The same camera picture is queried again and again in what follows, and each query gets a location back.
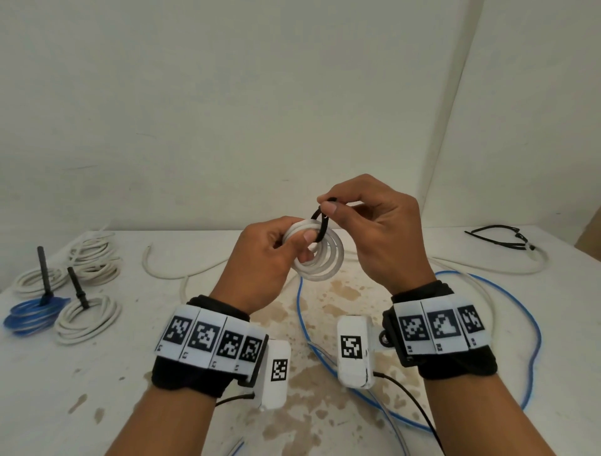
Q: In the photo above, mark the person's left hand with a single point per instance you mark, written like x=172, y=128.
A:
x=253, y=268

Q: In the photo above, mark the person's right hand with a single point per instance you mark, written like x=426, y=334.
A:
x=389, y=235

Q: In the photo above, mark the person's left forearm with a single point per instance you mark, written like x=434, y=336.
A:
x=164, y=423

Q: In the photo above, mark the black left wristband with markers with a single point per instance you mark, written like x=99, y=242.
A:
x=183, y=380

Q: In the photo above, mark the black wristband with markers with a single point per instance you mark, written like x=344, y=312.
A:
x=183, y=380
x=469, y=366

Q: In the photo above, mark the black right wristband with markers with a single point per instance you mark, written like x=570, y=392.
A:
x=469, y=366

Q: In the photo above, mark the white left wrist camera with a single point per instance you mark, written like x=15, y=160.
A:
x=274, y=394

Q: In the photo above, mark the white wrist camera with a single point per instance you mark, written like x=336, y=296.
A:
x=274, y=394
x=354, y=376

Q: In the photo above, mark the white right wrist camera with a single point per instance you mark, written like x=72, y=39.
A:
x=354, y=376

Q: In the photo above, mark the wooden shelf frame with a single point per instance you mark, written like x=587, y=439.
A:
x=590, y=239

